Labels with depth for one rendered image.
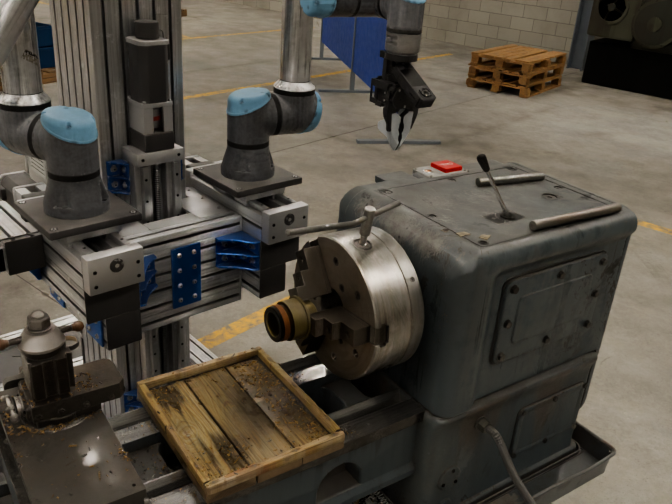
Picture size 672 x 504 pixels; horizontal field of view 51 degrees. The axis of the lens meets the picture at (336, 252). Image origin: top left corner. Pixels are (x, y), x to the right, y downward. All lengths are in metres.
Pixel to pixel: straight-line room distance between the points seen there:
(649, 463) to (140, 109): 2.30
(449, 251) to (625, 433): 1.91
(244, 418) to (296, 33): 1.01
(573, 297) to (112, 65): 1.25
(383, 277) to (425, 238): 0.14
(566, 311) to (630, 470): 1.40
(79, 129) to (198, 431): 0.71
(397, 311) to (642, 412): 2.11
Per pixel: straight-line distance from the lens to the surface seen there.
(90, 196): 1.72
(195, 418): 1.50
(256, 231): 1.91
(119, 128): 1.93
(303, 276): 1.45
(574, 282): 1.69
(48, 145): 1.71
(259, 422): 1.49
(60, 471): 1.30
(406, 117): 1.58
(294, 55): 1.95
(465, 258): 1.40
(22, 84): 1.77
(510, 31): 12.48
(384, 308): 1.38
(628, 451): 3.12
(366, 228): 1.39
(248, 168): 1.94
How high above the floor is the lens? 1.83
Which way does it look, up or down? 25 degrees down
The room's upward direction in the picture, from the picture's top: 4 degrees clockwise
